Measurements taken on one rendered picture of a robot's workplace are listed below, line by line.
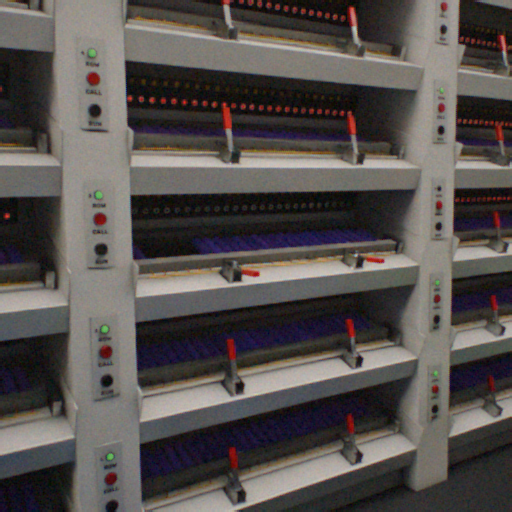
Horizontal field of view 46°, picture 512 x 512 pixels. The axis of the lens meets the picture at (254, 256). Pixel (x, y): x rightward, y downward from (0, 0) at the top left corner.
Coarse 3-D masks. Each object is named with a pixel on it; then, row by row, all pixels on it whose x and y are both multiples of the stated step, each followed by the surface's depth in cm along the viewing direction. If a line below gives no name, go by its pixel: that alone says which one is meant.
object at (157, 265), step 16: (384, 240) 122; (192, 256) 99; (208, 256) 100; (224, 256) 101; (240, 256) 103; (256, 256) 105; (272, 256) 107; (288, 256) 109; (304, 256) 111; (320, 256) 113; (368, 256) 117; (144, 272) 94; (160, 272) 96
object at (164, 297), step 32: (160, 224) 108; (192, 224) 111; (224, 224) 115; (384, 224) 128; (384, 256) 121; (416, 256) 121; (160, 288) 92; (192, 288) 94; (224, 288) 97; (256, 288) 100; (288, 288) 104; (320, 288) 108; (352, 288) 113
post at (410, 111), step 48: (384, 0) 123; (432, 0) 115; (432, 48) 116; (384, 96) 125; (432, 96) 118; (432, 144) 119; (384, 192) 127; (432, 240) 121; (384, 288) 130; (432, 336) 124; (384, 384) 132; (432, 432) 127; (432, 480) 128
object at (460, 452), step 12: (504, 432) 147; (468, 444) 140; (480, 444) 142; (492, 444) 145; (504, 444) 148; (456, 456) 138; (468, 456) 140; (372, 480) 124; (384, 480) 126; (396, 480) 128; (336, 492) 119; (348, 492) 121; (360, 492) 123; (372, 492) 125; (300, 504) 115; (312, 504) 116; (324, 504) 118; (336, 504) 119
